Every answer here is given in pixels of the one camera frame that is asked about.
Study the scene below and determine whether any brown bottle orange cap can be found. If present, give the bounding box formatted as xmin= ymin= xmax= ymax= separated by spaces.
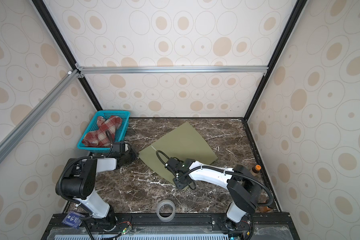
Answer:
xmin=251 ymin=165 xmax=262 ymax=176

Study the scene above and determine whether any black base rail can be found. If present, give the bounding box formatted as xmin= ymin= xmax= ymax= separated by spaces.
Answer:
xmin=42 ymin=213 xmax=299 ymax=240

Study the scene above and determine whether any left slanted aluminium rail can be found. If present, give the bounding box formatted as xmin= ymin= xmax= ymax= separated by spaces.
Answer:
xmin=0 ymin=70 xmax=79 ymax=164

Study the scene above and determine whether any teal plastic basket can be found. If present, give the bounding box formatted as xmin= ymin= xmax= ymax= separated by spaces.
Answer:
xmin=77 ymin=110 xmax=130 ymax=153

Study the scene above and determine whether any red plaid skirt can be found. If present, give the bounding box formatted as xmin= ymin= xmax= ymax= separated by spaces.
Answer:
xmin=81 ymin=116 xmax=123 ymax=148

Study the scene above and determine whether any blue card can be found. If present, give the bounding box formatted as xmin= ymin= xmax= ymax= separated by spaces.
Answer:
xmin=62 ymin=211 xmax=85 ymax=229

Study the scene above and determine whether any horizontal aluminium rail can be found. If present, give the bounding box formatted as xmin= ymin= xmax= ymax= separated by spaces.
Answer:
xmin=79 ymin=66 xmax=268 ymax=74

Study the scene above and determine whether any olive green skirt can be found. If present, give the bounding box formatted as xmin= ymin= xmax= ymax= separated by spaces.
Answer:
xmin=139 ymin=122 xmax=218 ymax=184

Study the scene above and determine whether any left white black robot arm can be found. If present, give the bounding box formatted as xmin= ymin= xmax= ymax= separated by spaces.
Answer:
xmin=56 ymin=148 xmax=139 ymax=226

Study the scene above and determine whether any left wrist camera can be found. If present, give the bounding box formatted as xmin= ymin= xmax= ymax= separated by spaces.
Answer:
xmin=110 ymin=141 xmax=126 ymax=158

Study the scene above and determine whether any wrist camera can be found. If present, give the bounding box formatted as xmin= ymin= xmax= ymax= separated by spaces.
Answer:
xmin=110 ymin=141 xmax=126 ymax=158
xmin=165 ymin=158 xmax=183 ymax=175

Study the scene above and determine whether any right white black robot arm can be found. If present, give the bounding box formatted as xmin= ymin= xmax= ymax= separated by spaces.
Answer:
xmin=164 ymin=158 xmax=274 ymax=231

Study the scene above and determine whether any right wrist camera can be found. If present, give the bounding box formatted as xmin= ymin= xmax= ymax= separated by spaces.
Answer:
xmin=165 ymin=158 xmax=183 ymax=175

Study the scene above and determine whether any clear tape roll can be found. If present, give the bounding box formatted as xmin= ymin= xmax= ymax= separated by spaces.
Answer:
xmin=156 ymin=200 xmax=176 ymax=223

